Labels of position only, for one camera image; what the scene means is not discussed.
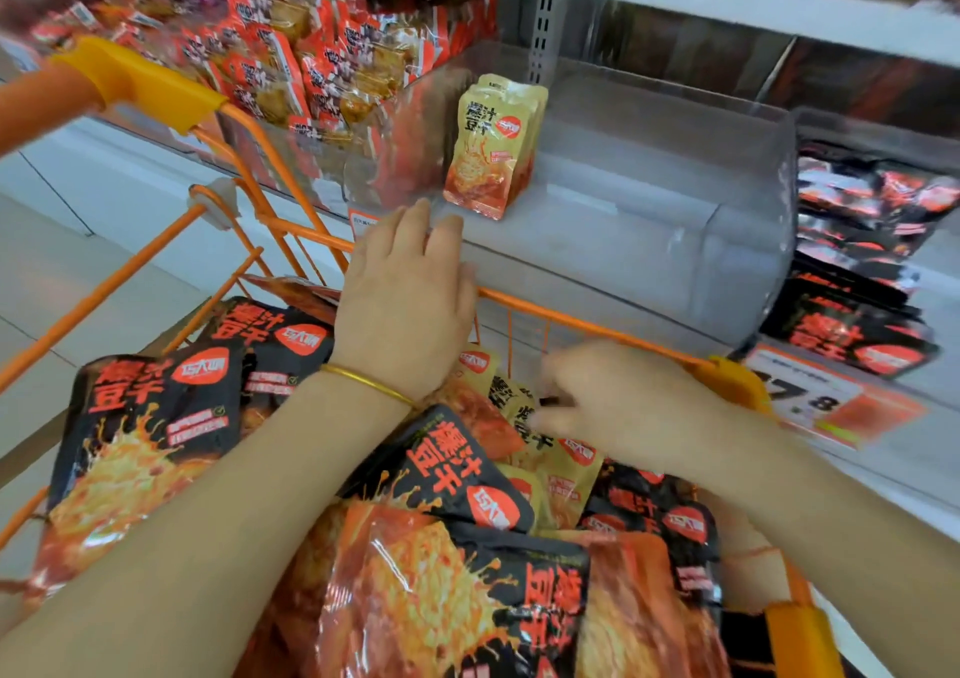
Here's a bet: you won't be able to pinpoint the gold bracelet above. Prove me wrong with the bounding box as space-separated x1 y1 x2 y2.
318 362 429 414

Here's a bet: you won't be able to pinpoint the person's right hand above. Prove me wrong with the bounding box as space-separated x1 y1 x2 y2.
528 337 737 477

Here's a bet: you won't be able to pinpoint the pile of red tan packets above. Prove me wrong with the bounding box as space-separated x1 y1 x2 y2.
30 0 500 147

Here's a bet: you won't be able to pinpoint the orange shopping cart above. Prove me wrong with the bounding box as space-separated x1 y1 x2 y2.
0 35 845 678

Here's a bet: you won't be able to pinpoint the person's left hand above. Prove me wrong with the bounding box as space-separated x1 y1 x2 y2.
330 197 479 405

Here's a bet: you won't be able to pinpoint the person's right leg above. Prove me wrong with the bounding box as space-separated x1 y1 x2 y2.
705 490 797 612

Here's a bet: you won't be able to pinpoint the row of black orange snacks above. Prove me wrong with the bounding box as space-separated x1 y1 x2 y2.
765 142 960 379

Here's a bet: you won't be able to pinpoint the person's left forearm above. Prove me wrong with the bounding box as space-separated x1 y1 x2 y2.
0 373 422 678

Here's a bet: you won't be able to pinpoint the pile of black orange snacks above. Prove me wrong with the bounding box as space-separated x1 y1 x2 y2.
22 280 737 678

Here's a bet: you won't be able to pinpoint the person's right forearm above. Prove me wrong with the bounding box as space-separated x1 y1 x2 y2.
682 400 960 678

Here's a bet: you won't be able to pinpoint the black shorts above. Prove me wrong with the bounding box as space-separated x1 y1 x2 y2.
720 610 872 678

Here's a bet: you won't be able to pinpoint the orange price tag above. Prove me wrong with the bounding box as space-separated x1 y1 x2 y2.
739 340 927 450
348 205 386 240

